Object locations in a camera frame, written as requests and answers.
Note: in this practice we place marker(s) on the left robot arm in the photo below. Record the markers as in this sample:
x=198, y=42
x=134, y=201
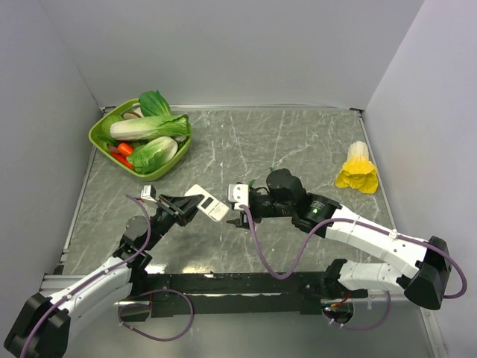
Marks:
x=45, y=324

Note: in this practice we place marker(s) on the large napa cabbage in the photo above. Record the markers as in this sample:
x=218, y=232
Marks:
x=151, y=127

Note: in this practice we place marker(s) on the white red remote control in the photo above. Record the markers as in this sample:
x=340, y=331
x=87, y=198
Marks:
x=209, y=205

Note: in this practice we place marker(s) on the short orange carrot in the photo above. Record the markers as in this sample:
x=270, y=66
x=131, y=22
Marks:
x=125, y=149

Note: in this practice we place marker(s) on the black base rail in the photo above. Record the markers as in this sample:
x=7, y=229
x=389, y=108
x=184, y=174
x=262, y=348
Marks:
x=167, y=295

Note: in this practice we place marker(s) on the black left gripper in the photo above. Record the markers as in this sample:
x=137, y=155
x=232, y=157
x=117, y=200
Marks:
x=182, y=209

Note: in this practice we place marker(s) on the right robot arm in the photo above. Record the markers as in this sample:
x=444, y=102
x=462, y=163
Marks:
x=417, y=268

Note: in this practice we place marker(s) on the small green cabbage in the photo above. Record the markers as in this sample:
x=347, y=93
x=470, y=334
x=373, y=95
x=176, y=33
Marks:
x=152, y=156

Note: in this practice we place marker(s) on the long orange carrot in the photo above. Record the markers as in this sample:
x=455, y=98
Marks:
x=122, y=160

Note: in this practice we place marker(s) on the yellow cabbage toy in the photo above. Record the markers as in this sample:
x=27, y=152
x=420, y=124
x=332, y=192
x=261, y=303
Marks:
x=358, y=171

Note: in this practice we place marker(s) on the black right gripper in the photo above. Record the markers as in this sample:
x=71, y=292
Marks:
x=256, y=219

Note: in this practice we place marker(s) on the bok choy leaf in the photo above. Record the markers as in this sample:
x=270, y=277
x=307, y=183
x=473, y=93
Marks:
x=153, y=104

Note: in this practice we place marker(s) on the green plastic basket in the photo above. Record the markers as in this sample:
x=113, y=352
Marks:
x=95, y=137

